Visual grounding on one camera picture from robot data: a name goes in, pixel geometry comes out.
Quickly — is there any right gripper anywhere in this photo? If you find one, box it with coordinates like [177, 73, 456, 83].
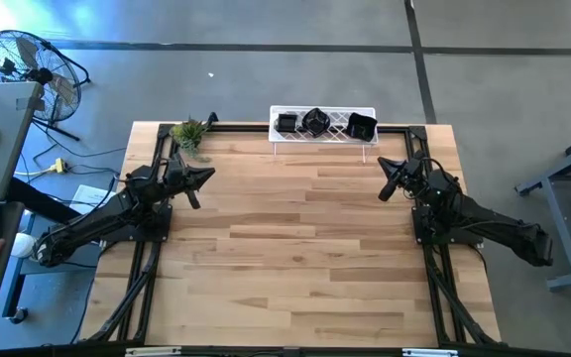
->
[378, 151, 430, 202]

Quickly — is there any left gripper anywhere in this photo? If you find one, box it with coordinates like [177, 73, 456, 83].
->
[165, 153, 216, 210]

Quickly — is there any black wavy square plate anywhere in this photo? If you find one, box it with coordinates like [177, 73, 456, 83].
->
[345, 112, 379, 143]

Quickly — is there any black rounded plate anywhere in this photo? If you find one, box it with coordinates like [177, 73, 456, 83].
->
[299, 106, 332, 139]

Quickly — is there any small black square dish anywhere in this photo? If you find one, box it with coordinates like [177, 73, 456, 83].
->
[274, 112, 299, 134]

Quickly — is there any potted succulent plant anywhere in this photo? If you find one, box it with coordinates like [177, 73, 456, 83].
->
[169, 116, 213, 164]

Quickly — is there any white lattice rack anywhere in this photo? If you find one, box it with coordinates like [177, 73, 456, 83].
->
[268, 104, 380, 164]

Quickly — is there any white paper sheet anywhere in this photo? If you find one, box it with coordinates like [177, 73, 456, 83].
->
[69, 183, 118, 209]

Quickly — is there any black desk support bar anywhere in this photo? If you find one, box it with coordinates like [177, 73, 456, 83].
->
[6, 176, 82, 224]

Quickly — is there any grey blue cart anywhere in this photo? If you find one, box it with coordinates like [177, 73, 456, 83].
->
[1, 212, 104, 326]

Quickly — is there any grey metal table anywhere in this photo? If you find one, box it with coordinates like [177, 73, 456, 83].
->
[514, 126, 571, 292]

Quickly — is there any white and yellow bottle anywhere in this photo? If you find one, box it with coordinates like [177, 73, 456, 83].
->
[10, 231, 38, 260]

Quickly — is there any black floor fan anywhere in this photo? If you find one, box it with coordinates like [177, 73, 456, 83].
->
[0, 29, 92, 143]

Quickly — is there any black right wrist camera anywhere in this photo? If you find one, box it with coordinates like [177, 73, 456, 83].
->
[402, 157, 426, 180]

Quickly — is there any black aluminium table frame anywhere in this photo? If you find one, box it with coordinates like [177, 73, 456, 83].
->
[79, 121, 503, 348]

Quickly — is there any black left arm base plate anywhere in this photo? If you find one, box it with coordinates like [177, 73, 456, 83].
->
[99, 202, 173, 244]

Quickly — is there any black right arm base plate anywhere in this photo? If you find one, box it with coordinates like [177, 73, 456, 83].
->
[411, 205, 485, 247]

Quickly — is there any white floor cable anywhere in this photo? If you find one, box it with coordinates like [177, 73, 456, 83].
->
[15, 167, 57, 178]

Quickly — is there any white metal bracket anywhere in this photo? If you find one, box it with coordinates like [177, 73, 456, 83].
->
[401, 348, 459, 357]
[125, 346, 182, 357]

